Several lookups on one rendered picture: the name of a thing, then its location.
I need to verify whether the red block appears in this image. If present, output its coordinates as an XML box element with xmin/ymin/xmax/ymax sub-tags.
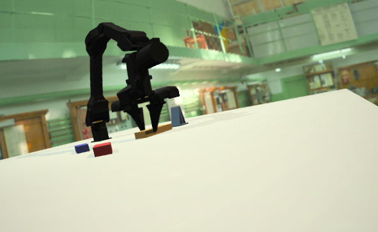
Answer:
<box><xmin>93</xmin><ymin>142</ymin><xmax>113</xmax><ymax>157</ymax></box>

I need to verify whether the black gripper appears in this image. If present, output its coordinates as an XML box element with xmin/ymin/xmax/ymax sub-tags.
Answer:
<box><xmin>111</xmin><ymin>71</ymin><xmax>180</xmax><ymax>132</ymax></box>

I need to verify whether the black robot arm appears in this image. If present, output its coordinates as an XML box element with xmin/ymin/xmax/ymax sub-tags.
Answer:
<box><xmin>85</xmin><ymin>22</ymin><xmax>169</xmax><ymax>142</ymax></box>

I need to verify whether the yellow bar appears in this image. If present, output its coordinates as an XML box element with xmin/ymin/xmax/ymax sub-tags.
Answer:
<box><xmin>134</xmin><ymin>124</ymin><xmax>172</xmax><ymax>140</ymax></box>

